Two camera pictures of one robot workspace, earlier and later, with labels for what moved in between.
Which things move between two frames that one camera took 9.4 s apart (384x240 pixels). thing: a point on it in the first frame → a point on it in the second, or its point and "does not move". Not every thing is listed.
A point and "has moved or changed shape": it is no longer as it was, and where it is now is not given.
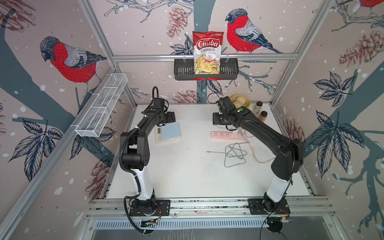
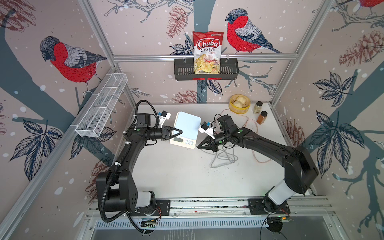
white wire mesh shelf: x=99 y=108 does not move
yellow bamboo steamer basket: x=239 y=100 does not move
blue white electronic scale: x=168 y=132 has moved or changed shape
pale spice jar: x=258 y=107 does not move
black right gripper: x=215 y=118 → x=201 y=146
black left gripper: x=172 y=118 → x=165 y=131
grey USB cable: x=240 y=156 → x=225 y=159
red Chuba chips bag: x=207 y=49 does not move
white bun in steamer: x=240 y=101 does not move
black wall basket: x=184 y=70 does not move
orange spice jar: x=263 y=116 does not move
